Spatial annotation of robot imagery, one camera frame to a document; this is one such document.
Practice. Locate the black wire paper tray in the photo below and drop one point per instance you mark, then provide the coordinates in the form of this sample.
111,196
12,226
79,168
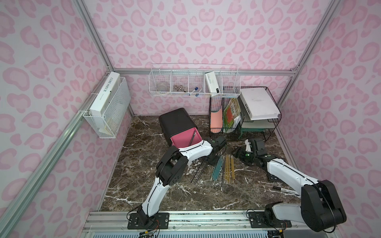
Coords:
264,127

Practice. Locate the pink top drawer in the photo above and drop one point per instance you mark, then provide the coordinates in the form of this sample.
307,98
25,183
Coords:
182,140

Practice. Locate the black pink drawer cabinet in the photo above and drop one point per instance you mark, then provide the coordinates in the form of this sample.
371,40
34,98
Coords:
175,122

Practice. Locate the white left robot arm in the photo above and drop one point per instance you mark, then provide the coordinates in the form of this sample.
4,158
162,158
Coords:
169,171

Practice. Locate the black wire file rack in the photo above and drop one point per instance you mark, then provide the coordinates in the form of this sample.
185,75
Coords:
215,103

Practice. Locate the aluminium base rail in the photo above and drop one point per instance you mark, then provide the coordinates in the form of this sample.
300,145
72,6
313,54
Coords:
195,224

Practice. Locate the white box in basket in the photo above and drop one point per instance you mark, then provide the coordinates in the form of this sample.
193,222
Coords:
212,83

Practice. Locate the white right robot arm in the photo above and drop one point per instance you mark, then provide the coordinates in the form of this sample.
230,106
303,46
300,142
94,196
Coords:
320,207

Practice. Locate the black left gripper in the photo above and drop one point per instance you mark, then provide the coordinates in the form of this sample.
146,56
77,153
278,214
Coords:
219,143

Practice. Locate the green red booklet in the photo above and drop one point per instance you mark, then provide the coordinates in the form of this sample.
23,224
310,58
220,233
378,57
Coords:
231,116

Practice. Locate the white book in side basket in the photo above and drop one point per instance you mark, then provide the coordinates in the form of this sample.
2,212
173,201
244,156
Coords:
105,95

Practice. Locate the black white marker pen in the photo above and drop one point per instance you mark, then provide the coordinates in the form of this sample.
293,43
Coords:
285,190

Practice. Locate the pink folder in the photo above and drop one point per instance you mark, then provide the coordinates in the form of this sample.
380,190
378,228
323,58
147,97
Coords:
216,121

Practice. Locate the black calculator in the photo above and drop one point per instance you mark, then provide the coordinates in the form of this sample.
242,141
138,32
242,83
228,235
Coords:
273,178

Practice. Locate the white wire wall basket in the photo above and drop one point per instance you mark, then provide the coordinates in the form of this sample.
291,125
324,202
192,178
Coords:
180,79

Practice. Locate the white side wire basket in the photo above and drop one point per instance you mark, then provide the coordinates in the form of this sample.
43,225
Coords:
107,123

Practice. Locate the white paper stack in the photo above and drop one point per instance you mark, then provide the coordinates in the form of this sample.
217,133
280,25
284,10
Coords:
259,104

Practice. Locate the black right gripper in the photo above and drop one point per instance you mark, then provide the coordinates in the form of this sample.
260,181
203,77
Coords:
243,152

